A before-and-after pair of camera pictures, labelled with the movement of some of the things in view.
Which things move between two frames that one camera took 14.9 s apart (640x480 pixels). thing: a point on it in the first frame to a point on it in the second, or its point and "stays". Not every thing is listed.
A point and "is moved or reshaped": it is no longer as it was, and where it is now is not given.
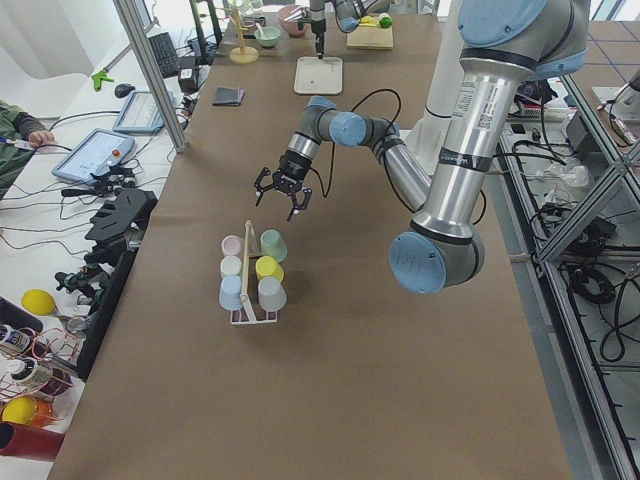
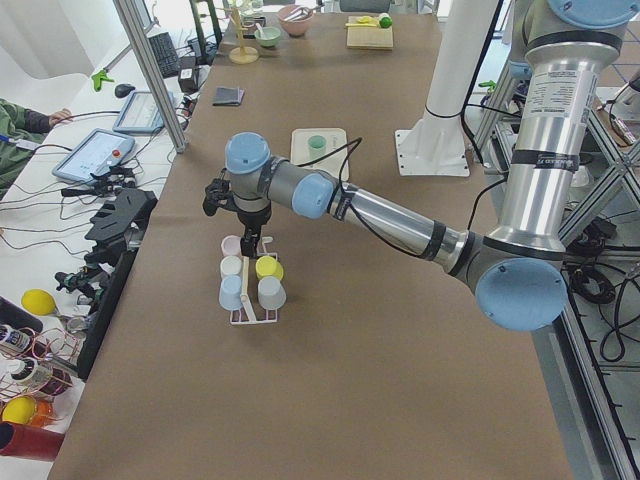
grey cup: (272, 295) stays
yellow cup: (266, 266) stays
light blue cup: (230, 293) stays
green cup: (273, 244) is moved or reshaped
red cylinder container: (30, 442) stays
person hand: (40, 138) to (62, 116)
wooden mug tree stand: (241, 55) stays
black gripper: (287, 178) to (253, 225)
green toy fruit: (385, 22) stays
